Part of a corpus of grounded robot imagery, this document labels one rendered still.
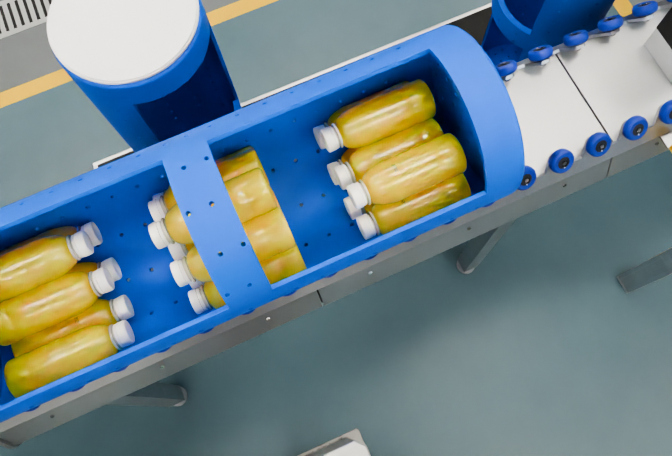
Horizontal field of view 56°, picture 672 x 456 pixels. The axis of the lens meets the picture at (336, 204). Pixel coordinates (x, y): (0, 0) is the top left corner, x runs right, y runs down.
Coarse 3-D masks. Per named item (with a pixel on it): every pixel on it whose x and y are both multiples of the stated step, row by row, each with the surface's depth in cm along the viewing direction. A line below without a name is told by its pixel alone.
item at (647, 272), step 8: (656, 256) 174; (664, 256) 171; (640, 264) 184; (648, 264) 180; (656, 264) 176; (664, 264) 172; (624, 272) 196; (632, 272) 190; (640, 272) 186; (648, 272) 182; (656, 272) 178; (664, 272) 174; (624, 280) 197; (632, 280) 192; (640, 280) 188; (648, 280) 183; (656, 280) 180; (624, 288) 199; (632, 288) 194
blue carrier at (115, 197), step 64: (384, 64) 90; (448, 64) 88; (256, 128) 104; (448, 128) 114; (512, 128) 88; (64, 192) 87; (128, 192) 104; (192, 192) 83; (320, 192) 112; (512, 192) 98; (128, 256) 108; (256, 256) 86; (320, 256) 105; (128, 320) 105; (192, 320) 89; (0, 384) 101; (64, 384) 87
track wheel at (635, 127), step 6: (630, 120) 112; (636, 120) 111; (642, 120) 112; (624, 126) 113; (630, 126) 112; (636, 126) 112; (642, 126) 112; (624, 132) 113; (630, 132) 112; (636, 132) 113; (642, 132) 113; (630, 138) 113; (636, 138) 113
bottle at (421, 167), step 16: (432, 144) 96; (448, 144) 95; (384, 160) 96; (400, 160) 95; (416, 160) 94; (432, 160) 94; (448, 160) 95; (464, 160) 95; (368, 176) 95; (384, 176) 94; (400, 176) 94; (416, 176) 94; (432, 176) 95; (448, 176) 96; (368, 192) 95; (384, 192) 94; (400, 192) 95; (416, 192) 96
